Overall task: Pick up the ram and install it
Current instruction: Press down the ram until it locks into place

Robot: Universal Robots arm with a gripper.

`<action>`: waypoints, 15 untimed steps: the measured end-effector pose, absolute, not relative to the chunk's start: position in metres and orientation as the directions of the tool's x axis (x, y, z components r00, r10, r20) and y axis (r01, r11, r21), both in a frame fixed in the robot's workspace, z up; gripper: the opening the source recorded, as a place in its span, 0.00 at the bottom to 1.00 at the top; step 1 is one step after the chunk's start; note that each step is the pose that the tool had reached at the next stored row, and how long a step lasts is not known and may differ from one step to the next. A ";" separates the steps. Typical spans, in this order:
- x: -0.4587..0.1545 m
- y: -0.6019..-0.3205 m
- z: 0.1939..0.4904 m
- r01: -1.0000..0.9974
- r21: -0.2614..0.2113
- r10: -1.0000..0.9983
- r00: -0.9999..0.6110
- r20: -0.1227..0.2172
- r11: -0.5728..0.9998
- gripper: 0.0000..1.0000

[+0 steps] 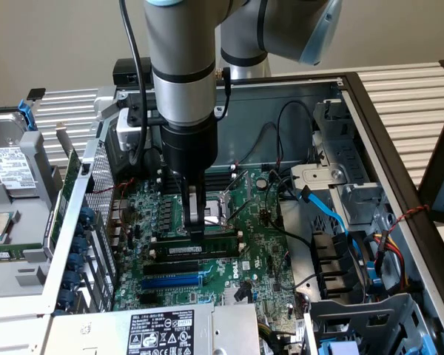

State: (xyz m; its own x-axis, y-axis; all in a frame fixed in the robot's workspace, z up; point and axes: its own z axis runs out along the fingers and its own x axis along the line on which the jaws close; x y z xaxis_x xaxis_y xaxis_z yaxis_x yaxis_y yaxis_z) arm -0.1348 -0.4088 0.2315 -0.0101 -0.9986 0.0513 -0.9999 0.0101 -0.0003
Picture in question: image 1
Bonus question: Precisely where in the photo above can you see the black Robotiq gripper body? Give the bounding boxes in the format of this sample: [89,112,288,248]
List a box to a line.
[159,118,220,178]

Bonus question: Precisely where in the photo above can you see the RAM slot white latches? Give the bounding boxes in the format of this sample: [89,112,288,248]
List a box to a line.
[156,176,238,187]
[156,166,236,178]
[149,242,246,259]

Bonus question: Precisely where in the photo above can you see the CPU socket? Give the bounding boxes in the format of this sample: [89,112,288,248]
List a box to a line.
[179,192,234,234]

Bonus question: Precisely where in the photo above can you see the long black expansion slot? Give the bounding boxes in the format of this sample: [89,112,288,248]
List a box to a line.
[143,260,200,277]

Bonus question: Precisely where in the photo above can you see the thin metal locking lever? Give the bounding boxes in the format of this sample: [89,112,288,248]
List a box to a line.
[227,199,255,225]

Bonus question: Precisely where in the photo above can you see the blue expansion slot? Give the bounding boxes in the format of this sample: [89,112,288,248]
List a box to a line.
[140,272,203,290]

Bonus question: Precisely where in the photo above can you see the green Dell motherboard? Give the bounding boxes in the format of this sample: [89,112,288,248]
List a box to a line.
[112,168,306,334]

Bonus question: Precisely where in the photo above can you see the metal socket cover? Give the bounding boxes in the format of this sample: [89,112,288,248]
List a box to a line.
[221,169,253,223]

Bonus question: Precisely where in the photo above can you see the silver chipset heatsink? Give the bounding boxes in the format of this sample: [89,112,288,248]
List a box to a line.
[223,286,255,305]

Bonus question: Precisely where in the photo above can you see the metal port stack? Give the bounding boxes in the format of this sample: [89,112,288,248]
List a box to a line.
[109,199,130,249]

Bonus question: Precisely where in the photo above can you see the open metal PC case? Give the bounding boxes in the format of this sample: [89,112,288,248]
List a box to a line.
[40,71,444,355]

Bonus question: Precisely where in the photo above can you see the silver power supply unit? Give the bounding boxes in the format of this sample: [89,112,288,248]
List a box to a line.
[47,302,260,355]

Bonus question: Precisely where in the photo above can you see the black box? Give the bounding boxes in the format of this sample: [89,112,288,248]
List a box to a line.
[112,58,152,86]

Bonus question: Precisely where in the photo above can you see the green graphics card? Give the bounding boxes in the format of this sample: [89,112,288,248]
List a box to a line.
[44,121,83,260]

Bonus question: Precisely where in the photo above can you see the black fan shroud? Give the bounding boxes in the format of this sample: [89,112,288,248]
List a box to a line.
[310,231,374,300]

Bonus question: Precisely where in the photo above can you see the grey parts rack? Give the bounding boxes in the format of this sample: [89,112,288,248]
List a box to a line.
[0,106,66,301]

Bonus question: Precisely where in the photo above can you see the metal drive cage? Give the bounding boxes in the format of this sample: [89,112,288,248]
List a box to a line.
[312,98,391,232]

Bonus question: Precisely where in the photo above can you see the silver hard disk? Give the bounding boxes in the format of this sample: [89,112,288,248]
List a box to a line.
[0,113,38,200]

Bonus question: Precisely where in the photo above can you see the grey metal disk bay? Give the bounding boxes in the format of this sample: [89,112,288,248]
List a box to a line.
[303,291,443,355]

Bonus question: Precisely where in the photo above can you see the dark framed panel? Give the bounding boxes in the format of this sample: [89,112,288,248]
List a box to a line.
[417,88,444,225]

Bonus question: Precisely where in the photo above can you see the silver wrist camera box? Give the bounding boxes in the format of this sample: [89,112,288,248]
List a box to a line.
[116,106,149,152]

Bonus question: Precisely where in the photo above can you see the grey black wire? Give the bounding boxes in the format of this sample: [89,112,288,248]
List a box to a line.
[239,121,282,166]

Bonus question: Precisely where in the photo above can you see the thin red wire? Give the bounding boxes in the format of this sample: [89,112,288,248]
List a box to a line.
[84,177,138,197]

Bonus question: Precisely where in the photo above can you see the thick black wire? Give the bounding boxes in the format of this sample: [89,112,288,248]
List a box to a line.
[264,172,315,248]

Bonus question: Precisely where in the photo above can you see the thin black wire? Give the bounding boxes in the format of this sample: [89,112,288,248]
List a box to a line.
[275,251,316,293]

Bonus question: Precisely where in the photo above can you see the looped black wire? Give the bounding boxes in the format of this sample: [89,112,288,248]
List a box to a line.
[275,100,316,171]

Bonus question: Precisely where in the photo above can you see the yellow power supply wires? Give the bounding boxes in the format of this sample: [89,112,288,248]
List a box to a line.
[258,320,282,355]

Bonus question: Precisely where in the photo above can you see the grey metal bracket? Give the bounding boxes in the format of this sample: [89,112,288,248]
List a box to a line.
[290,163,349,203]

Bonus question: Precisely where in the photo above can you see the blue SATA wire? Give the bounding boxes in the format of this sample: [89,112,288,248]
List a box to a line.
[297,186,352,237]

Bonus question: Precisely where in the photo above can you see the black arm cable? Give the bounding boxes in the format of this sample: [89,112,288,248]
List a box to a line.
[118,0,152,167]

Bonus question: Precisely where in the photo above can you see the blue disk carrier rail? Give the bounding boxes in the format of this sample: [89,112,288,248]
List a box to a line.
[17,100,36,132]

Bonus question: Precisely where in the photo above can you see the yellow red power wire bundle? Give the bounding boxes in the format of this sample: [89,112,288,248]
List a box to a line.
[373,231,408,293]

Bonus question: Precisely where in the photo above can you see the red black twisted wire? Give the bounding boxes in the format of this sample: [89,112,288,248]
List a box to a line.
[388,205,430,234]

